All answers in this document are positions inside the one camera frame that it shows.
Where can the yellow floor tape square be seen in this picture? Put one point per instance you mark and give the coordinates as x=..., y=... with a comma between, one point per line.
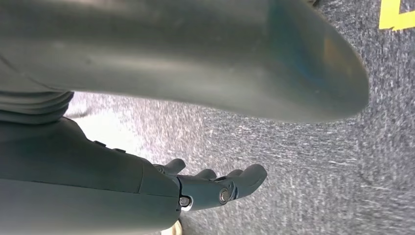
x=392, y=16

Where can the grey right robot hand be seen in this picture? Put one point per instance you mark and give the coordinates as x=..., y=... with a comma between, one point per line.
x=162, y=48

